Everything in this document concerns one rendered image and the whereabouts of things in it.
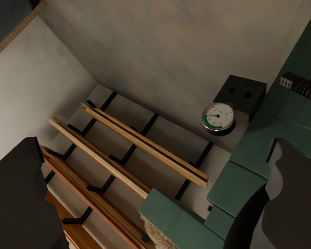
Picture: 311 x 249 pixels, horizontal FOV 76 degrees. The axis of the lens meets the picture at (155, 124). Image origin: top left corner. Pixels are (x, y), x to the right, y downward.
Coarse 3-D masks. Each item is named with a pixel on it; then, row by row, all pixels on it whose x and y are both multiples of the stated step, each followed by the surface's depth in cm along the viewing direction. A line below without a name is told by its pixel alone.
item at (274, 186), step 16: (272, 144) 11; (288, 144) 10; (272, 160) 11; (288, 160) 9; (304, 160) 9; (272, 176) 9; (288, 176) 8; (304, 176) 8; (272, 192) 9; (288, 192) 7; (304, 192) 7; (272, 208) 7; (288, 208) 7; (304, 208) 7; (272, 224) 6; (288, 224) 6; (304, 224) 6; (256, 240) 6; (272, 240) 6; (288, 240) 6; (304, 240) 6
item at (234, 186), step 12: (228, 168) 39; (240, 168) 38; (216, 180) 39; (228, 180) 38; (240, 180) 37; (252, 180) 36; (264, 180) 36; (216, 192) 38; (228, 192) 37; (240, 192) 36; (252, 192) 36; (216, 204) 37; (228, 204) 36; (240, 204) 35
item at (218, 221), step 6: (216, 210) 36; (222, 210) 36; (210, 216) 36; (216, 216) 36; (222, 216) 36; (228, 216) 35; (204, 222) 36; (210, 222) 36; (216, 222) 35; (222, 222) 35; (228, 222) 35; (210, 228) 35; (216, 228) 35; (222, 228) 35; (228, 228) 34; (222, 234) 34
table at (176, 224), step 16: (160, 192) 42; (144, 208) 42; (160, 208) 40; (176, 208) 39; (160, 224) 39; (176, 224) 38; (192, 224) 37; (176, 240) 37; (192, 240) 36; (208, 240) 35; (224, 240) 34
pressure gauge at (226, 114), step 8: (216, 104) 39; (224, 104) 39; (232, 104) 40; (208, 112) 39; (216, 112) 39; (224, 112) 38; (232, 112) 37; (208, 120) 39; (216, 120) 38; (224, 120) 37; (232, 120) 37; (208, 128) 38; (216, 128) 37; (224, 128) 36; (232, 128) 38
